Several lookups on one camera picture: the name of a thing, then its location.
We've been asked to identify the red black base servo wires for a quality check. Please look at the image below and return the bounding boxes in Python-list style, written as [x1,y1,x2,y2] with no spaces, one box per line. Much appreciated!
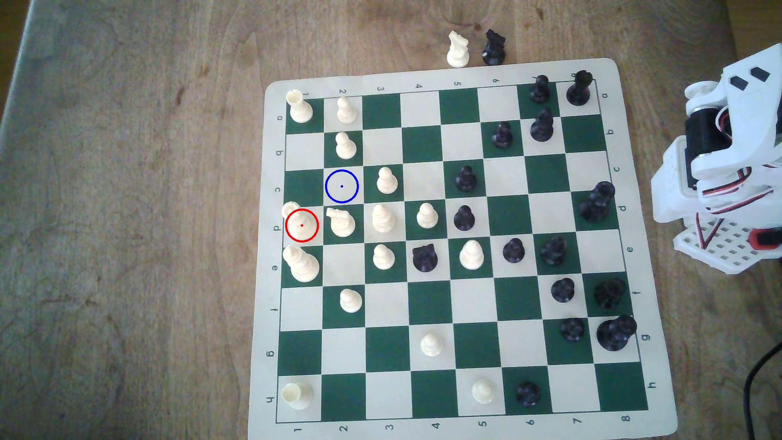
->
[696,177,777,251]

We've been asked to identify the black king chess piece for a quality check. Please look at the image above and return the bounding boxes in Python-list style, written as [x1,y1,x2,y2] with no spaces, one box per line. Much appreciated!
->
[596,315,638,352]

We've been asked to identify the white queen chess piece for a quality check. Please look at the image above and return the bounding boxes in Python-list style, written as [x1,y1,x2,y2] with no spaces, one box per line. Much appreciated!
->
[281,202,319,243]

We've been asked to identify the black rook chess piece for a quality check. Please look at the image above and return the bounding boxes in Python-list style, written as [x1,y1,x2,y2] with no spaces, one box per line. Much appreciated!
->
[594,278,628,310]
[566,70,594,106]

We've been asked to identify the white pawn e5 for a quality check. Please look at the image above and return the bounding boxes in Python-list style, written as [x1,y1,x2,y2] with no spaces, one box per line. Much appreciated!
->
[459,240,485,271]

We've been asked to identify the white knight chess piece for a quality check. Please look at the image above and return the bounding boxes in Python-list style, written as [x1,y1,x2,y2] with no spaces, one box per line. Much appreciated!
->
[326,207,356,238]
[446,31,470,68]

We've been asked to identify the black queen chess piece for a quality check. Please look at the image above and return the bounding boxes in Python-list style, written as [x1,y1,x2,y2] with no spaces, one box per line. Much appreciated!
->
[578,181,616,222]

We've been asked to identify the black power cable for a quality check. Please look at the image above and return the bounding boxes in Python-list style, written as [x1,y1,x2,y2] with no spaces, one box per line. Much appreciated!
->
[741,341,782,440]

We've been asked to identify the white rook chess piece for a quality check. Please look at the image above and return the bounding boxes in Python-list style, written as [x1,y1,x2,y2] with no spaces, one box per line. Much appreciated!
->
[281,383,314,410]
[286,89,314,123]

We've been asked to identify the black knight chess piece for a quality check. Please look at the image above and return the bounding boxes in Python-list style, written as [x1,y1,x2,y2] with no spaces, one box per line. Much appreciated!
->
[482,29,507,66]
[412,243,439,273]

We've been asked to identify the red and black clamp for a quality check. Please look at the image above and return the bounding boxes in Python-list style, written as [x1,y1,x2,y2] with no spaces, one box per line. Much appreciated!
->
[750,227,782,250]

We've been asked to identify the white perforated base plate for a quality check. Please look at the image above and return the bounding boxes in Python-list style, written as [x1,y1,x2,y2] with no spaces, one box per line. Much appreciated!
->
[672,214,782,276]

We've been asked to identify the white king chess piece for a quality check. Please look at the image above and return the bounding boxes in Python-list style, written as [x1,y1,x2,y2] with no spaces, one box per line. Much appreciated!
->
[281,245,321,283]

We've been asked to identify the green and cream chessboard mat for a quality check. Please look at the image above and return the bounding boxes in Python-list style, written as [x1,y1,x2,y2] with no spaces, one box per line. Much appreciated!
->
[247,58,679,440]

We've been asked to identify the black bishop chess piece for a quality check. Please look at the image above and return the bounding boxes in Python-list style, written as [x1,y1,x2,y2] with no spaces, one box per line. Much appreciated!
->
[540,236,568,266]
[530,109,555,143]

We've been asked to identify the white bishop chess piece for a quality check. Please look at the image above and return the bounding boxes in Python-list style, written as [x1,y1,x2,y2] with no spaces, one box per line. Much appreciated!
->
[371,203,396,233]

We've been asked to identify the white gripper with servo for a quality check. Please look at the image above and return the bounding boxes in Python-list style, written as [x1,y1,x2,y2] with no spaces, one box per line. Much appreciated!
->
[720,51,782,179]

